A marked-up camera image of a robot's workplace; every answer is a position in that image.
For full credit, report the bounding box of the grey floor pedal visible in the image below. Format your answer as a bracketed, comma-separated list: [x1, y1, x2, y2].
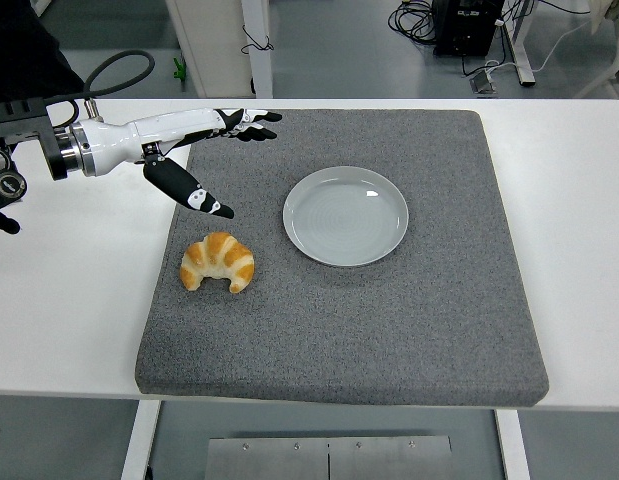
[468, 69, 499, 95]

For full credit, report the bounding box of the white desk leg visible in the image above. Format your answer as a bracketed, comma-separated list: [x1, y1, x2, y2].
[502, 0, 536, 87]

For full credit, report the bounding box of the white table leg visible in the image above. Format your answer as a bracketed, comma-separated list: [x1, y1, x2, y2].
[493, 408, 533, 480]
[119, 399, 163, 480]

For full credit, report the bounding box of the white tubular frame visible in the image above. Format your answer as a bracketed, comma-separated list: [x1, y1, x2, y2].
[573, 22, 619, 99]

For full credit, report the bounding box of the black computer case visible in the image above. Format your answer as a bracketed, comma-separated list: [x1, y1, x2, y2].
[432, 0, 505, 57]

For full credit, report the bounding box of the golden croissant bread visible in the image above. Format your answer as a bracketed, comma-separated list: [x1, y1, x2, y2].
[179, 231, 256, 294]

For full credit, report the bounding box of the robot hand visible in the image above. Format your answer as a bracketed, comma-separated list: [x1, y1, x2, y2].
[73, 107, 284, 220]

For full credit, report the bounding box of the pale grey round plate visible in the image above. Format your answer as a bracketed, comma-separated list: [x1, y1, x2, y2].
[282, 165, 410, 268]

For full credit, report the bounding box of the white floor cable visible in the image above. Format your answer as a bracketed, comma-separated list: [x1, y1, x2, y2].
[461, 18, 590, 79]

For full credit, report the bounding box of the grey metal plate with screws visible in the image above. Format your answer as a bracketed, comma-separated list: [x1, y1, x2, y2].
[207, 435, 455, 480]

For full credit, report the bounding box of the grey speckled table mat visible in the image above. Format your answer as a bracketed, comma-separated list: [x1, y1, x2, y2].
[134, 108, 550, 409]

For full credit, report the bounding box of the black cable bundle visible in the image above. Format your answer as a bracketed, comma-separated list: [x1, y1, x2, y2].
[387, 0, 440, 47]

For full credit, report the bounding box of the grey robot hose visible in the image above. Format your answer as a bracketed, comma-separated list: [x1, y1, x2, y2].
[43, 49, 157, 106]

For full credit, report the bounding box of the person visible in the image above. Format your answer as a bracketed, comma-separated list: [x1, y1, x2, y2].
[0, 0, 85, 104]

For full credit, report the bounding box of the thin black cable loop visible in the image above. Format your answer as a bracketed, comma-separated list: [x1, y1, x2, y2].
[240, 23, 275, 54]

